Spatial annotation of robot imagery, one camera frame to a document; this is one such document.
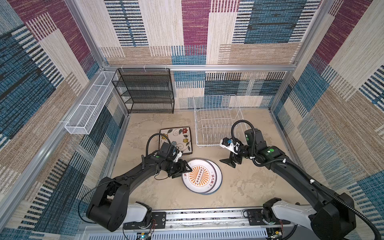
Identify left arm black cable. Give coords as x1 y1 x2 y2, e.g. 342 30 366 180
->
145 132 172 157

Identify white round plate three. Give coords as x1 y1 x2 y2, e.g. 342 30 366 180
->
204 160 223 195

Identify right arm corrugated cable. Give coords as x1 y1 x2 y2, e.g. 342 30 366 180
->
230 119 382 240

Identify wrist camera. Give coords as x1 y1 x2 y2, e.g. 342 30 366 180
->
219 138 240 155
171 148 183 162

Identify aluminium mounting rail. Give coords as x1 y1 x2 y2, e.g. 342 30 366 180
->
75 208 318 240

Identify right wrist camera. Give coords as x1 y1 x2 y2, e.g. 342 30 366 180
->
219 138 240 155

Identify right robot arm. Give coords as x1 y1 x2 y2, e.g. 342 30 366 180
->
219 129 382 240

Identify black wire shelf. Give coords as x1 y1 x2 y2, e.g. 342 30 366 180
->
112 68 175 114

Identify white round plate four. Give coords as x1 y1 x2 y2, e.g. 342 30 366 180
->
182 159 219 195

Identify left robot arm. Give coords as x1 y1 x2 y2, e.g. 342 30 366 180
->
86 143 192 232

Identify white mesh wall basket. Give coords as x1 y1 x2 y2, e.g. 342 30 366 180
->
65 72 115 135

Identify white wire dish rack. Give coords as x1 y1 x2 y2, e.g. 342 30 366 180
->
193 95 244 147

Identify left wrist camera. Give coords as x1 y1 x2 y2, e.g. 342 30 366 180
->
171 148 183 162

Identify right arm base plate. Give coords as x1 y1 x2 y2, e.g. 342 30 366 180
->
243 208 291 226

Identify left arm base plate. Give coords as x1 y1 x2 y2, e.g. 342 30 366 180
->
123 212 167 230

